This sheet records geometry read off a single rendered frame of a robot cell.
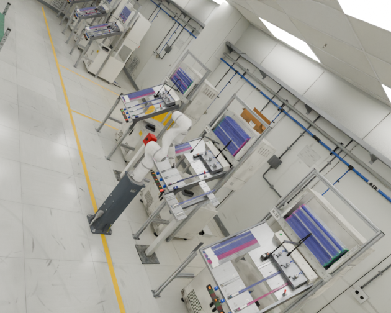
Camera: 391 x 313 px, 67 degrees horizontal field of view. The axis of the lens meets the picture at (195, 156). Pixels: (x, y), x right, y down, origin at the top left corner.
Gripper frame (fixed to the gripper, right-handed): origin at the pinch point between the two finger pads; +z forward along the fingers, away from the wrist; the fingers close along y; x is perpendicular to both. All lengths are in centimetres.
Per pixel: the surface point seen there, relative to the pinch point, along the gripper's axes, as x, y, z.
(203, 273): -11, 100, 56
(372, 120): 269, 31, 5
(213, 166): 45.0, 12.1, 9.3
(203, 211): 27, 21, 73
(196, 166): 29.5, -2.4, 15.6
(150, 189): -22, -39, 68
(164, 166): -5.0, -18.1, 14.5
